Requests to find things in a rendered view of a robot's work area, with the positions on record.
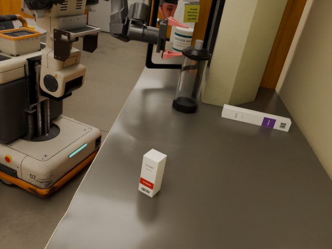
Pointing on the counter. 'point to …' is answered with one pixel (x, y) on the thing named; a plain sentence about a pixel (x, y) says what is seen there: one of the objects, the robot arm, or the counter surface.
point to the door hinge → (212, 24)
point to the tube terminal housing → (241, 51)
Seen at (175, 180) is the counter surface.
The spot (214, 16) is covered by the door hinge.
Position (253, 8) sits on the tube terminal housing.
